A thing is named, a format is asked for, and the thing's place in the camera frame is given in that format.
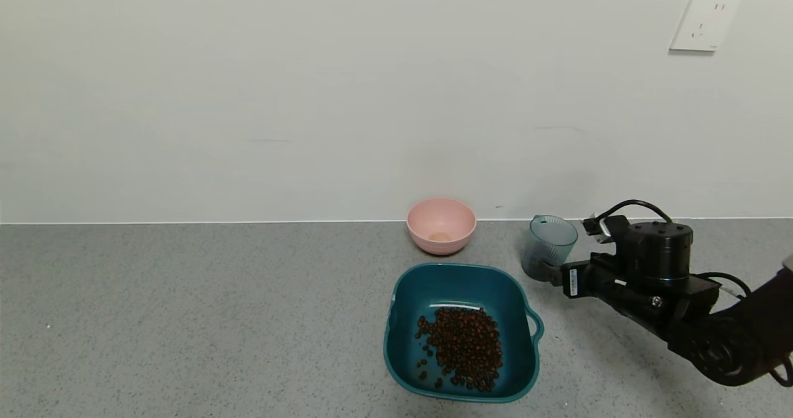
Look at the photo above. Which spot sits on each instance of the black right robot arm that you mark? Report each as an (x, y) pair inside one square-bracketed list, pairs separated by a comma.
[(657, 251)]

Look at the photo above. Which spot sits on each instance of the transparent blue measuring cup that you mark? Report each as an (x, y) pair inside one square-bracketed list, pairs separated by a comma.
[(548, 244)]

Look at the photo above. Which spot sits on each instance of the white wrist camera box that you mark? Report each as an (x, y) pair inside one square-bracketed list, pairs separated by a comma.
[(598, 227)]

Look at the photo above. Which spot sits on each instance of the teal square plastic basin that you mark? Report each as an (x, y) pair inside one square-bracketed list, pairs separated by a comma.
[(461, 288)]

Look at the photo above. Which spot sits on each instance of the brown beans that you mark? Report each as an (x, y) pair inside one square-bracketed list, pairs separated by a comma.
[(464, 343)]

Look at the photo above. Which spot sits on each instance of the pink ribbed bowl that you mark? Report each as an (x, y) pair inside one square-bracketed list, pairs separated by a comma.
[(441, 226)]

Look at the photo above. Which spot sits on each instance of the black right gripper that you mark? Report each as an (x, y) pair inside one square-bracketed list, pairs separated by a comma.
[(572, 282)]

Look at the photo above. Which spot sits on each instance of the white wall socket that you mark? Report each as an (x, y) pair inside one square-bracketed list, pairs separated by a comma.
[(705, 21)]

